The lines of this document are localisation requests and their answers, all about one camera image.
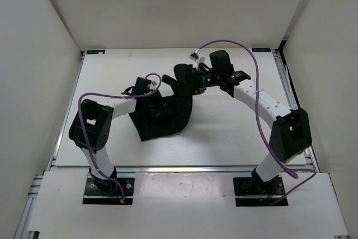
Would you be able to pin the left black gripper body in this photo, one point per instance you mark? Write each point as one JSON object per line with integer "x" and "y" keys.
{"x": 155, "y": 103}

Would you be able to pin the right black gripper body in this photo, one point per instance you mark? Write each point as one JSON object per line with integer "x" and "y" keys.
{"x": 201, "y": 80}

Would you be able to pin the black pleated skirt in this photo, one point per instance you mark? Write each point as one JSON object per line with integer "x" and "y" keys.
{"x": 179, "y": 107}

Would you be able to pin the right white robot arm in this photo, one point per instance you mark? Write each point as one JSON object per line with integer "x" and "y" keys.
{"x": 290, "y": 129}

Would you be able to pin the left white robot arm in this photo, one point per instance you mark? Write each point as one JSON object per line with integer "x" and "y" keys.
{"x": 91, "y": 127}

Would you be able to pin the left blue corner label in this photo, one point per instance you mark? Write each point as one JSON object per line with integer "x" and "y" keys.
{"x": 95, "y": 52}

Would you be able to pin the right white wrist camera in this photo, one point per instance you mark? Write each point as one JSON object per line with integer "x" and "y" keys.
{"x": 197, "y": 57}

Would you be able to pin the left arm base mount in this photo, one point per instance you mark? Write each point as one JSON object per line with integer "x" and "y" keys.
{"x": 96, "y": 193}

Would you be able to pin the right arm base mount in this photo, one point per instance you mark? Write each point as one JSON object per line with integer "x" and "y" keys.
{"x": 249, "y": 192}

